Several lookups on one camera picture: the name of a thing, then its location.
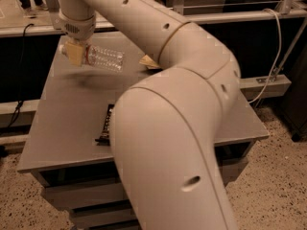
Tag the metal guard railing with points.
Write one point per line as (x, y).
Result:
(13, 22)

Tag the bottom grey drawer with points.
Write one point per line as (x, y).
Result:
(125, 225)

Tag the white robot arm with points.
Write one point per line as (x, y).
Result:
(162, 129)

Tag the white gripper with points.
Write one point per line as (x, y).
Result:
(78, 30)

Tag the black snack bar wrapper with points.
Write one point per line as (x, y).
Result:
(104, 136)

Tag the clear plastic water bottle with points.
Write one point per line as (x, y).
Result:
(99, 57)

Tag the top grey drawer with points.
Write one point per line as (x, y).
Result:
(96, 192)

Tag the grey drawer cabinet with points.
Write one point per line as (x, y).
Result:
(62, 148)

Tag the brown chip bag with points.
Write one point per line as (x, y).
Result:
(148, 62)

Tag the middle grey drawer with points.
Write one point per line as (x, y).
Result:
(102, 214)

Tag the grey drawer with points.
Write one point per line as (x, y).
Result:
(96, 192)
(102, 214)
(125, 225)

